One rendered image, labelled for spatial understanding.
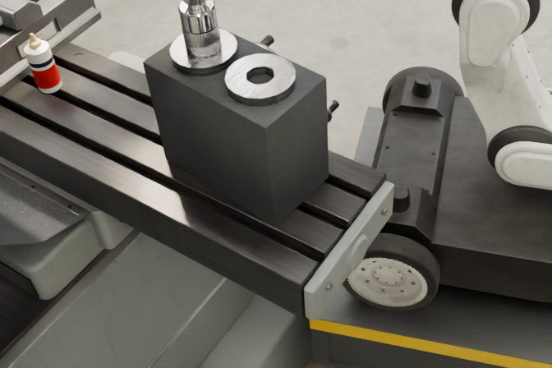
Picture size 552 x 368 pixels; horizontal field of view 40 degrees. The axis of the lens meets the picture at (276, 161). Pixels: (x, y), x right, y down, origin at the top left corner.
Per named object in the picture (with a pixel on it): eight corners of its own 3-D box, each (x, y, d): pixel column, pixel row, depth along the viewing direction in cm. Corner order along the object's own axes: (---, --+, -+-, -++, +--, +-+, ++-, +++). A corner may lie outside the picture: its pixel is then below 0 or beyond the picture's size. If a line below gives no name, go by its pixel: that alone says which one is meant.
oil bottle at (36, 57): (51, 76, 129) (32, 23, 121) (67, 84, 127) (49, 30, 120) (33, 89, 127) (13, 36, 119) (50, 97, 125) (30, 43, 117)
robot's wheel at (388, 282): (435, 300, 158) (444, 241, 144) (433, 319, 155) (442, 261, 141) (342, 282, 163) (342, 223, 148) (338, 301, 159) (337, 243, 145)
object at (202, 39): (178, 50, 99) (171, 15, 95) (201, 32, 101) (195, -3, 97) (205, 62, 96) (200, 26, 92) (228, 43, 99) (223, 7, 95)
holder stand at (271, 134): (219, 116, 119) (203, 10, 105) (329, 177, 108) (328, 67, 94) (164, 159, 113) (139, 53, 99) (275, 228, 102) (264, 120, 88)
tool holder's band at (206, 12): (171, 15, 95) (170, 8, 94) (195, -3, 97) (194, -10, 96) (200, 26, 92) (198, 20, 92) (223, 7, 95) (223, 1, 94)
